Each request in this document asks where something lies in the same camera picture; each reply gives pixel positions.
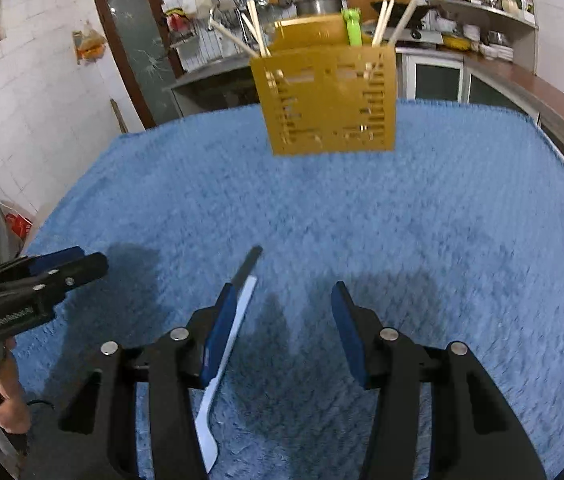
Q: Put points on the person's left hand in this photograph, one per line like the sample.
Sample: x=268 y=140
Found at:
x=12 y=405

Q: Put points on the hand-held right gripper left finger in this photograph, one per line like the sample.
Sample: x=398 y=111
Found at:
x=222 y=330

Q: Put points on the white base cabinets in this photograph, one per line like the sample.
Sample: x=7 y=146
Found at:
x=436 y=80

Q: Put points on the low metal table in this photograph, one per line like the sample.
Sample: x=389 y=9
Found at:
x=212 y=85

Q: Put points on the black wok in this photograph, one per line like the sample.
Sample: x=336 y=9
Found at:
x=421 y=12

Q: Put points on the brown kitchen countertop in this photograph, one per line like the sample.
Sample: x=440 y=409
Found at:
x=556 y=105

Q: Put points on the red bag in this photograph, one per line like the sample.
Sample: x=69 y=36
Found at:
x=18 y=225

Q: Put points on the brown framed glass door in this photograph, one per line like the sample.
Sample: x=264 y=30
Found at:
x=137 y=45

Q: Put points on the orange hanging bag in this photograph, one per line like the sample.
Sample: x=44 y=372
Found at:
x=89 y=45

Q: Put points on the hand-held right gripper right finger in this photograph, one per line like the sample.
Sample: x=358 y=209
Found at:
x=346 y=330

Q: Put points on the blue fluffy blanket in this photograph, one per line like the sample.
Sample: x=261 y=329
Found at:
x=411 y=240

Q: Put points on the pale blue plastic utensil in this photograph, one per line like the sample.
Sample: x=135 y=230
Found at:
x=207 y=430

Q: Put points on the wooden stick against wall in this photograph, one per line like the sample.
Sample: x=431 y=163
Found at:
x=119 y=116

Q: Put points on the yellow slotted utensil holder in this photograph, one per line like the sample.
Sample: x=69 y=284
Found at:
x=332 y=105

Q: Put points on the gas stove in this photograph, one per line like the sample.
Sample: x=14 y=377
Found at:
x=424 y=37

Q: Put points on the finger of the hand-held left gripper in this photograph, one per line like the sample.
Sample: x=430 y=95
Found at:
x=82 y=270
x=54 y=259

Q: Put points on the metal cooking pot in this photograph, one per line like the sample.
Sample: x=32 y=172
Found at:
x=318 y=4

